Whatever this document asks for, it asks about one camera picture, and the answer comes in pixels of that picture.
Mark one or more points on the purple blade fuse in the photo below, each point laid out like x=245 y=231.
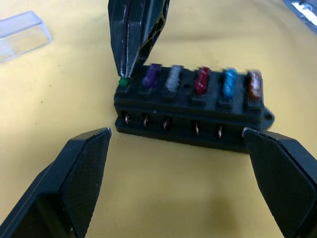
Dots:
x=151 y=77

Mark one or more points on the clear plastic fuse box cover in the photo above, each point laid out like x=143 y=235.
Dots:
x=22 y=37

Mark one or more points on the red blade fuse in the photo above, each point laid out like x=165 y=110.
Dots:
x=202 y=81

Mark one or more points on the brown blade fuse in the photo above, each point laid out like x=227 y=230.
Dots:
x=253 y=85

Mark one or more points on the grey clear blade fuse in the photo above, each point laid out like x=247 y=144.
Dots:
x=173 y=79

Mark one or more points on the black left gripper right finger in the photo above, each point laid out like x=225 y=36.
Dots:
x=287 y=183

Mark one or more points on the green blade fuse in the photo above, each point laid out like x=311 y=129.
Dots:
x=123 y=82

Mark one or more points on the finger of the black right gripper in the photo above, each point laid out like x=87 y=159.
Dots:
x=138 y=29
x=117 y=29

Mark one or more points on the blue blade fuse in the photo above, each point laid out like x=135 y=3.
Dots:
x=229 y=84

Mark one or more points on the grey object with white label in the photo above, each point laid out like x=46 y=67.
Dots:
x=302 y=10

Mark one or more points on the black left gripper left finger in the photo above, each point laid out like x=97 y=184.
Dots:
x=62 y=188

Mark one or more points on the black fuse box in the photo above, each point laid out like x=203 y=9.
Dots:
x=188 y=109

